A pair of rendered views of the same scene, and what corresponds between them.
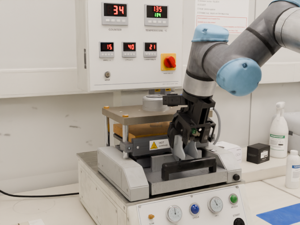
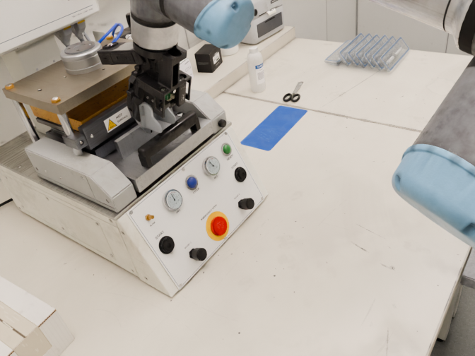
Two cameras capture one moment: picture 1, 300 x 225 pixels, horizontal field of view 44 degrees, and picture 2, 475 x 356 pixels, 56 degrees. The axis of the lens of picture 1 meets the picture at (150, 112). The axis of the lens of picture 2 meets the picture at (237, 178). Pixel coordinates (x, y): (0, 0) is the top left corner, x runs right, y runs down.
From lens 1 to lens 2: 0.23 m
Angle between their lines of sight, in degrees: 34
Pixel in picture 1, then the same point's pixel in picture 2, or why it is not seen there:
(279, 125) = not seen: hidden behind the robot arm
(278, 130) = not seen: hidden behind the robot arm
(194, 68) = (146, 12)
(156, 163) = (124, 147)
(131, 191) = (114, 201)
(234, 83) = (226, 35)
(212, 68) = (184, 15)
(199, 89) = (162, 41)
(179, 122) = (141, 88)
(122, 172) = (90, 181)
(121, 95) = (18, 54)
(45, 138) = not seen: outside the picture
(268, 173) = (228, 80)
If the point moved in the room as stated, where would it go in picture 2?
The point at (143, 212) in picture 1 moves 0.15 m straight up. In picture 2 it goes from (138, 217) to (112, 148)
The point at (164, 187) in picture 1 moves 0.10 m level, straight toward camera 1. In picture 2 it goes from (150, 176) to (167, 205)
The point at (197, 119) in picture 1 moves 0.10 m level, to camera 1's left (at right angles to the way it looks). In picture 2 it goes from (169, 81) to (110, 102)
